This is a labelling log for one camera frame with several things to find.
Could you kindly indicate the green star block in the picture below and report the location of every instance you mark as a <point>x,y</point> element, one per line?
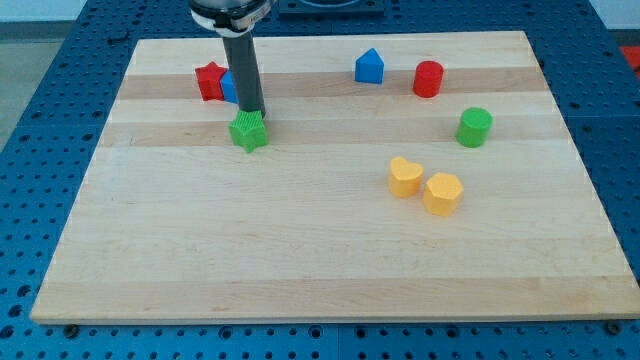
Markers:
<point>248,130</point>

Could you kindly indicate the red star block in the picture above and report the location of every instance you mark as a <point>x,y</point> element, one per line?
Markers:
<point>209,81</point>

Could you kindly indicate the yellow heart block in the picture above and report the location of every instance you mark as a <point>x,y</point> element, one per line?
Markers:
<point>405,177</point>

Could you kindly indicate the wooden board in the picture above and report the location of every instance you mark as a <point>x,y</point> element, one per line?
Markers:
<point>174,224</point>

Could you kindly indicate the yellow hexagon block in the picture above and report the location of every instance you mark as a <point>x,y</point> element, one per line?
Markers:
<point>442,194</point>

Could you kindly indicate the blue pentagon house block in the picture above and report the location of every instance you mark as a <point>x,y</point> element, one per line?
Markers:
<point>369,68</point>

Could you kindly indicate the blue block behind rod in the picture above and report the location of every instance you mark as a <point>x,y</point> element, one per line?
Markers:
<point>228,87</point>

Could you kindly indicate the red cylinder block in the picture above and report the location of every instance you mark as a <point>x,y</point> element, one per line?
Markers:
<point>428,79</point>

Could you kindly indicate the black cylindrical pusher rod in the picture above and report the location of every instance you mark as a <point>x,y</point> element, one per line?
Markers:
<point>241,58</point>

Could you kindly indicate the green cylinder block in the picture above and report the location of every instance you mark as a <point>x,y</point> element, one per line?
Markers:
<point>474,126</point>

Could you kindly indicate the red object at edge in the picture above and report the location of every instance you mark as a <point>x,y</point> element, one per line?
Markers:
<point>632,56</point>

